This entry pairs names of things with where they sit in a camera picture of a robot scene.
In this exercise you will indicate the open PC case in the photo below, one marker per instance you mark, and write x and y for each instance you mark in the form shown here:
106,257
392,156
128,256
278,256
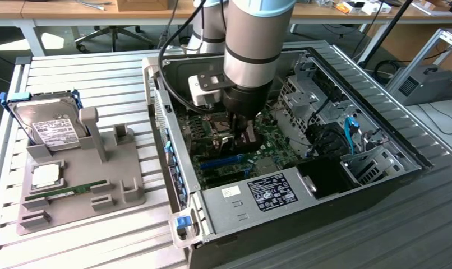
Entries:
188,73

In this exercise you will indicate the perforated metal disk bay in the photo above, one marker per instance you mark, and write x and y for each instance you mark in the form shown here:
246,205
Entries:
368,171

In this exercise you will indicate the aluminium profile frame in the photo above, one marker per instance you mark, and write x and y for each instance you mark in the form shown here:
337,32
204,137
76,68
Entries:
448,36

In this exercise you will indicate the silver chipset heatsink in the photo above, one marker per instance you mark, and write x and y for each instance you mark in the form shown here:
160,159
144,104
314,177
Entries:
266,165

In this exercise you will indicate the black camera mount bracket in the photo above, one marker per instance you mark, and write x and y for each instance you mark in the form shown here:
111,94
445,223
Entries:
207,81

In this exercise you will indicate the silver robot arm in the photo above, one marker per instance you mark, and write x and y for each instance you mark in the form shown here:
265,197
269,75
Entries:
251,33

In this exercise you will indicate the CPU socket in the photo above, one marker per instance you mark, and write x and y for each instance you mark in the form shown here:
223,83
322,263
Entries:
218,126

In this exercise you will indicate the green RAM stick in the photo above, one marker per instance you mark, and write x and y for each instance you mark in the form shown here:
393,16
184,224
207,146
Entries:
83,187

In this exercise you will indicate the hard disk with blue caddy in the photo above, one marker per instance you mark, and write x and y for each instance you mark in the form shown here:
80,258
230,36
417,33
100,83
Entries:
43,117

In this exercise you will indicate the blue slot clip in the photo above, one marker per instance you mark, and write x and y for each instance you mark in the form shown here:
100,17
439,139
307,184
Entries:
167,146

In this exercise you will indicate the wooden desk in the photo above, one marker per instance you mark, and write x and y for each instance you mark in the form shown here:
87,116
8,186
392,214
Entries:
416,16
53,12

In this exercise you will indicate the silver CPU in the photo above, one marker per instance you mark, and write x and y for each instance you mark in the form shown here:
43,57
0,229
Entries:
45,175

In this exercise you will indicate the gray equipment box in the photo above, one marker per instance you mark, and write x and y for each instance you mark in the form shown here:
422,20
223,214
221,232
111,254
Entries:
432,87

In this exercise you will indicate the black stand pole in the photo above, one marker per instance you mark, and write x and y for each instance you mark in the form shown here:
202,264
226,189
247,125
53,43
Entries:
384,36

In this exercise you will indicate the blue case latch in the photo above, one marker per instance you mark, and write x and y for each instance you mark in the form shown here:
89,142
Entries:
182,222

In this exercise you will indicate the small cardboard box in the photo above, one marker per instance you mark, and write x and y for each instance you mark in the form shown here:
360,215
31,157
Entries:
433,5

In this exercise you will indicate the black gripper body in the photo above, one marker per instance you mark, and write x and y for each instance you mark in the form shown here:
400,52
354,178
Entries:
245,101

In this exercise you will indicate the silver power supply unit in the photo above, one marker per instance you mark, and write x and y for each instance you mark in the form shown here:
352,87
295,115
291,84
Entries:
226,213

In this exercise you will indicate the office chair base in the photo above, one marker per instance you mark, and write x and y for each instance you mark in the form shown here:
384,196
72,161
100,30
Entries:
115,32

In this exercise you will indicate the black graphics card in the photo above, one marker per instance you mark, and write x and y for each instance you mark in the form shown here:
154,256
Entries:
247,144

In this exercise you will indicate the blue expansion slot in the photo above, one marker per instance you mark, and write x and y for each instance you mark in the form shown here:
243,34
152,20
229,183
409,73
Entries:
218,162

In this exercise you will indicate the yellow white small box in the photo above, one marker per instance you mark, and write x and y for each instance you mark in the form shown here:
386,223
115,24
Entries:
350,7

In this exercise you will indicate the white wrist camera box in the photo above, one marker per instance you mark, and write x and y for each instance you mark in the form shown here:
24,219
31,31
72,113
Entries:
195,95

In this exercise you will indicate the gray parts rack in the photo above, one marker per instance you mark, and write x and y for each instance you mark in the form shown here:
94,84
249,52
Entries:
99,173

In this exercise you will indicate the green motherboard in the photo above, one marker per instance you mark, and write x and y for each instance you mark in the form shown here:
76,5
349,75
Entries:
278,140

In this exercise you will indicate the silver drive cage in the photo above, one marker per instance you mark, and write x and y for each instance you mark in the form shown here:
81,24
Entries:
297,103

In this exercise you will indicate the large cardboard box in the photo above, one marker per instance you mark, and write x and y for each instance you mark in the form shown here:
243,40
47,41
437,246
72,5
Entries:
143,5

